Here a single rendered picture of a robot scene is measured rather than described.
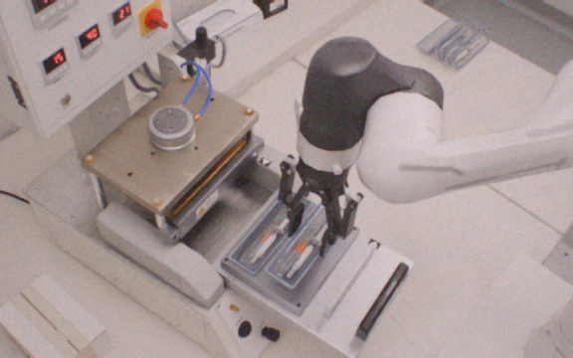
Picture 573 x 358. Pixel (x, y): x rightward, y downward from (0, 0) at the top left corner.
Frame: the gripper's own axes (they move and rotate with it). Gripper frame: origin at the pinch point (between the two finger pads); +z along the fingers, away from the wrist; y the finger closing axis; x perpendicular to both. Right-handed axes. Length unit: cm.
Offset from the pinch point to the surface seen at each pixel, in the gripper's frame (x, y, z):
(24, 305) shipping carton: -32, -41, 24
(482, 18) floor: 228, -25, 106
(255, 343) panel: -11.1, -2.5, 28.2
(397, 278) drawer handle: 3.8, 15.5, 5.4
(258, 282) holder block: -9.6, -3.7, 7.4
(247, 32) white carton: 60, -56, 25
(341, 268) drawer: 2.3, 6.1, 9.6
